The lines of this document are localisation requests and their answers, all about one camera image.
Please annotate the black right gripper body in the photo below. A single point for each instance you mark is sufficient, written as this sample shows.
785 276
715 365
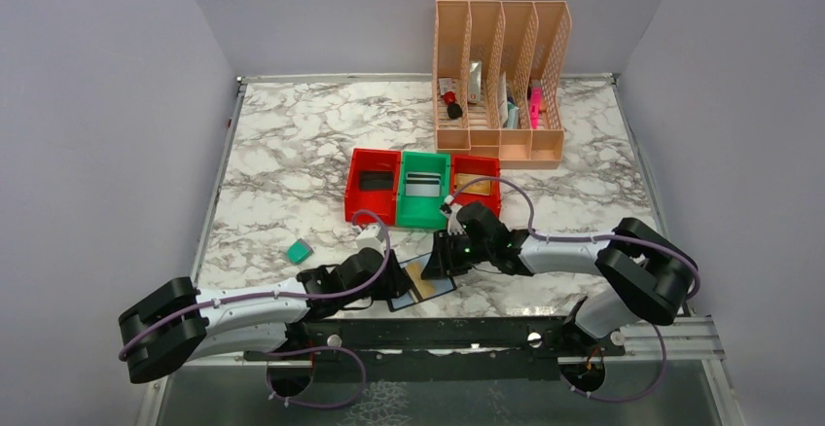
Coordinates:
444 254

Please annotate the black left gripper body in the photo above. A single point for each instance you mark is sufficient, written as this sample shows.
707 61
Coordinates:
393 274

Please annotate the black leather card holder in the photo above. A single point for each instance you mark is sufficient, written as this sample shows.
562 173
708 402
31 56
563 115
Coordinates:
406 300

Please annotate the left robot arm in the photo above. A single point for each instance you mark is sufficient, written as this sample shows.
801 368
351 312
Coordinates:
179 322

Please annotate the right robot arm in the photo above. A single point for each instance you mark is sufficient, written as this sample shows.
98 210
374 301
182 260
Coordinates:
649 278

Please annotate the gold card in bin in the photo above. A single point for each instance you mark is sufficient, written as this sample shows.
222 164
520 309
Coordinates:
472 184

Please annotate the silver striped card in bin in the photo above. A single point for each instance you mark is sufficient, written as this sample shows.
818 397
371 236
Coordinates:
423 184

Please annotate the black card in bin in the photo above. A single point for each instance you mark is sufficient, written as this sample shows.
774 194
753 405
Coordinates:
372 181

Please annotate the green plastic bin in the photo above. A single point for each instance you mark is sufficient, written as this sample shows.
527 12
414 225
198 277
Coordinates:
422 212

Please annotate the small green eraser block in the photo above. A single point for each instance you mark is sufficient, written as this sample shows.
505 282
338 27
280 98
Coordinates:
299 252

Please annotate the left red plastic bin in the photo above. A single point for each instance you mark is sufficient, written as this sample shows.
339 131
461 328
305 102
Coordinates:
382 203

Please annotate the light blue glue stick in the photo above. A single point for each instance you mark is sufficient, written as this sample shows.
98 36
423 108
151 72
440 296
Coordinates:
513 118

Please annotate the black round cap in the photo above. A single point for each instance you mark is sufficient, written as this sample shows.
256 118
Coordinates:
454 111

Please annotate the pink highlighter pen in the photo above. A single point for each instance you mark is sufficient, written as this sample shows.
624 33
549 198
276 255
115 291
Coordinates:
535 100

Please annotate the grey white tube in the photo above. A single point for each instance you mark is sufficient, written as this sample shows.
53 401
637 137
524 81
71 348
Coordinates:
475 78

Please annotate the peach plastic file organizer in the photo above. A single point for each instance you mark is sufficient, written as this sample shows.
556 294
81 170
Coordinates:
521 44

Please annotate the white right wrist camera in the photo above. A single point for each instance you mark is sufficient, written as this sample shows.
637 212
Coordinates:
450 211

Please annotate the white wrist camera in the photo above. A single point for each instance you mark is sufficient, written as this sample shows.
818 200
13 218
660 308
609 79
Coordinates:
371 237
450 211

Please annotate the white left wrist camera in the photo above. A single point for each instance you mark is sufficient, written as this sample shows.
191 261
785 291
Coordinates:
371 237

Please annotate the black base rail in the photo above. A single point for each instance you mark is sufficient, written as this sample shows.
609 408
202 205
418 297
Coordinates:
428 349

